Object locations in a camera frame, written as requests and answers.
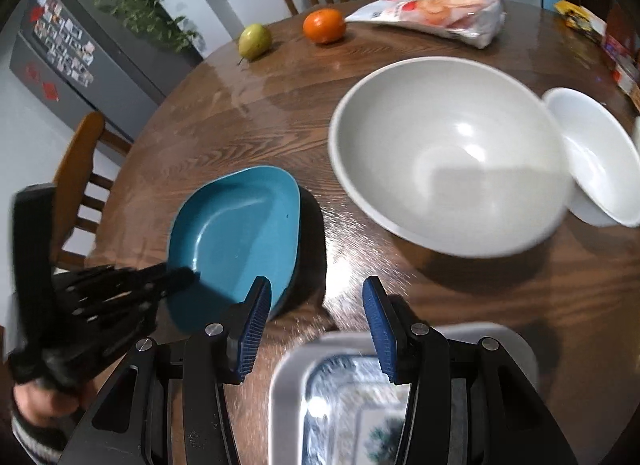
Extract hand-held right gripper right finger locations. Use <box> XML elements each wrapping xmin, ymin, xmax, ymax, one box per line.
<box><xmin>362</xmin><ymin>276</ymin><xmax>578</xmax><ymax>465</ymax></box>

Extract blue patterned plate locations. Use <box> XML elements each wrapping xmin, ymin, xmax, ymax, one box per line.
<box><xmin>300</xmin><ymin>355</ymin><xmax>414</xmax><ymax>465</ymax></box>

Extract green pear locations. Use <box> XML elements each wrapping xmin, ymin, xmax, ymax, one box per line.
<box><xmin>238</xmin><ymin>23</ymin><xmax>274</xmax><ymax>62</ymax></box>

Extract shallow white bowl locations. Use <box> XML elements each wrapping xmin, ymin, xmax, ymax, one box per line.
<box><xmin>542</xmin><ymin>88</ymin><xmax>640</xmax><ymax>227</ymax></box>

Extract white square dish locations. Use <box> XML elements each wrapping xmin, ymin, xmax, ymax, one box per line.
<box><xmin>269</xmin><ymin>322</ymin><xmax>539</xmax><ymax>465</ymax></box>

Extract person's left forearm striped sleeve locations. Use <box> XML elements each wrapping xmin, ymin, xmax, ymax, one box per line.
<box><xmin>9</xmin><ymin>402</ymin><xmax>77</xmax><ymax>465</ymax></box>

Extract large white bowl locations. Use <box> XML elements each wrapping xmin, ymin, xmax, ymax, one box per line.
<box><xmin>328</xmin><ymin>56</ymin><xmax>574</xmax><ymax>259</ymax></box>

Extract cluster of fridge magnets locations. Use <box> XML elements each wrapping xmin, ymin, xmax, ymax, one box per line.
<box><xmin>32</xmin><ymin>0</ymin><xmax>96</xmax><ymax>87</ymax></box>

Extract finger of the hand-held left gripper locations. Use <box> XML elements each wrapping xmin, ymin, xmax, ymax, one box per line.
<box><xmin>65</xmin><ymin>295</ymin><xmax>160</xmax><ymax>352</ymax></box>
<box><xmin>52</xmin><ymin>265</ymin><xmax>198</xmax><ymax>300</ymax></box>

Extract person's left hand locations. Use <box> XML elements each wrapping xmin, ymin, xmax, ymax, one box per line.
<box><xmin>12</xmin><ymin>379</ymin><xmax>87</xmax><ymax>422</ymax></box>

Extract yellow box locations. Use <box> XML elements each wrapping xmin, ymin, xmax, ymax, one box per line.
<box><xmin>554</xmin><ymin>0</ymin><xmax>607</xmax><ymax>44</ymax></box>

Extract teal plate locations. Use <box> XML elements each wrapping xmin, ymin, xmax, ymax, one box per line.
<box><xmin>166</xmin><ymin>166</ymin><xmax>302</xmax><ymax>333</ymax></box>

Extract colourful snack packets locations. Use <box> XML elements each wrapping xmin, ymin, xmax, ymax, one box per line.
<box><xmin>602</xmin><ymin>20</ymin><xmax>640</xmax><ymax>112</ymax></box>

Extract white plastic food packet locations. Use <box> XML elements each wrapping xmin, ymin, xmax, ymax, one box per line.
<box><xmin>345</xmin><ymin>0</ymin><xmax>506</xmax><ymax>49</ymax></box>

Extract grey refrigerator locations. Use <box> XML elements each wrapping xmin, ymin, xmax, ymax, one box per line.
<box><xmin>9</xmin><ymin>0</ymin><xmax>203</xmax><ymax>142</ymax></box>

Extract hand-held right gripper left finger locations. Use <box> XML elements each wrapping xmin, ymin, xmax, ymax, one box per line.
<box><xmin>60</xmin><ymin>276</ymin><xmax>273</xmax><ymax>465</ymax></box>

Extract orange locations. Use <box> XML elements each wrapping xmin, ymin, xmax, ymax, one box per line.
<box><xmin>303</xmin><ymin>8</ymin><xmax>347</xmax><ymax>44</ymax></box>

